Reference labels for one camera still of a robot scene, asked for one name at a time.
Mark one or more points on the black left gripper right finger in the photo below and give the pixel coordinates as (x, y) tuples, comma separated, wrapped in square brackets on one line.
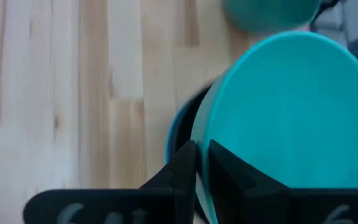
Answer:
[(244, 193)]

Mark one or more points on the bright turquoise bowl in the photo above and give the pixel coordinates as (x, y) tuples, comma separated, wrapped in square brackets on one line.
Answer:
[(291, 109)]

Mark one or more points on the dark grey bowl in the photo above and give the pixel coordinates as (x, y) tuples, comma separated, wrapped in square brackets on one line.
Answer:
[(185, 124)]

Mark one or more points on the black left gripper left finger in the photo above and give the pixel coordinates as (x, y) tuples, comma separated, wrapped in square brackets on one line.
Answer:
[(172, 193)]

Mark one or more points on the teal green bowl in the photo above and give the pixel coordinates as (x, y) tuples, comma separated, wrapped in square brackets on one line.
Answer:
[(272, 15)]

